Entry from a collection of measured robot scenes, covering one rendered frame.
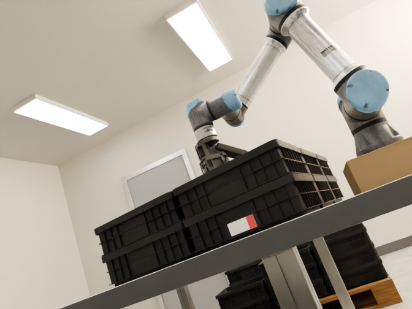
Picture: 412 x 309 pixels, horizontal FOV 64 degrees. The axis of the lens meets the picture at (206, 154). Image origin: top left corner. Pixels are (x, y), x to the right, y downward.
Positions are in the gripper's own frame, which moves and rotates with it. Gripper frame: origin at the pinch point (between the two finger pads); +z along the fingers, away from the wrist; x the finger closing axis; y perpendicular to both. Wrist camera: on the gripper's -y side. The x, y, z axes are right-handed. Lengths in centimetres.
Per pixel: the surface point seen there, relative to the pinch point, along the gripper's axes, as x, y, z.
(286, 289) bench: 46, 18, 26
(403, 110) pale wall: -161, -307, -53
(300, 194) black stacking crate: 19.2, -10.3, 9.3
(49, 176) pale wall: -428, 88, -172
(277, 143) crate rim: 22.2, -8.4, -6.3
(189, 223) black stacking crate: -4.0, 17.4, 4.6
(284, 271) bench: 45, 17, 23
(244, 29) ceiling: -166, -158, -192
